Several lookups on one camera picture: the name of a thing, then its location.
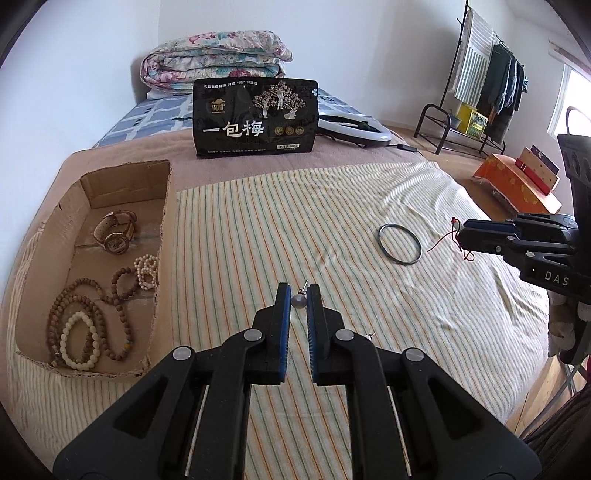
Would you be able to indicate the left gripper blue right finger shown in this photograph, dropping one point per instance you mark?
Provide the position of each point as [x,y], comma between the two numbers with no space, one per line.
[318,334]

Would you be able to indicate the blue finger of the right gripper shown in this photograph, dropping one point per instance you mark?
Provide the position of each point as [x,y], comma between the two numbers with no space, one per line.
[483,241]
[505,228]

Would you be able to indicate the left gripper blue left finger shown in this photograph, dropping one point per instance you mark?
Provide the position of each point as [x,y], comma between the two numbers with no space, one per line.
[279,332]

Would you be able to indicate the red string jade pendant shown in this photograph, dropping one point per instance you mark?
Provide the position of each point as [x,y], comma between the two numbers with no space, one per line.
[456,226]

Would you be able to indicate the brown leather wrist watch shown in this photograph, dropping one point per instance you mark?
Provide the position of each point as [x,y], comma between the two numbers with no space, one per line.
[115,231]

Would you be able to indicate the gloved right hand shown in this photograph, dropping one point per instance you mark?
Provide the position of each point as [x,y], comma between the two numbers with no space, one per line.
[568,320]

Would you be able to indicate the orange gift box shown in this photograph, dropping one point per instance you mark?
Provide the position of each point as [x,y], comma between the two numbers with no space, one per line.
[519,191]

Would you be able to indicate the cardboard paper bag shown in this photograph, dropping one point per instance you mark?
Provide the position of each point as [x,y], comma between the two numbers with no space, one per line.
[539,168]

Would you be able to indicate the black metal clothes rack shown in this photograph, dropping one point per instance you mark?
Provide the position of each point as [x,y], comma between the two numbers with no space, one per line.
[438,122]

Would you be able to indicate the yellow green box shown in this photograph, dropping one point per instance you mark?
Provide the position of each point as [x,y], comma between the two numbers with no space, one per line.
[472,123]

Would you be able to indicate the dark hanging clothes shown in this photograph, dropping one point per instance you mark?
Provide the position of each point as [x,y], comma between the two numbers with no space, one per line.
[501,96]

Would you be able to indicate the brown bed blanket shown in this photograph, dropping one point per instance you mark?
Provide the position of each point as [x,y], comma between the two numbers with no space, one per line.
[188,171]

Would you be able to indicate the black snack bag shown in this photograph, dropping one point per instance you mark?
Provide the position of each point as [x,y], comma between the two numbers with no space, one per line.
[254,116]

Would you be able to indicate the striped hanging cloth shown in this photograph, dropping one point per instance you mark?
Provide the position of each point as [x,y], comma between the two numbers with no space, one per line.
[473,59]

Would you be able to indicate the brown cardboard tray box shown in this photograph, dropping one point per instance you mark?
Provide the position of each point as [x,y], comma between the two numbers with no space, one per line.
[65,249]

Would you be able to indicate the blue plaid mattress sheet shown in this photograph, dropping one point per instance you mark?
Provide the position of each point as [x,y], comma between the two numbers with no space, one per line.
[174,113]

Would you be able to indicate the folded floral quilt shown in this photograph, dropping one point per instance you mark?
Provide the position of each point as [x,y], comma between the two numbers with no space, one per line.
[173,66]

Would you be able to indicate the white ring light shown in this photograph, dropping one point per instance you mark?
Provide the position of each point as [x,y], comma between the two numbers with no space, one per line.
[363,131]

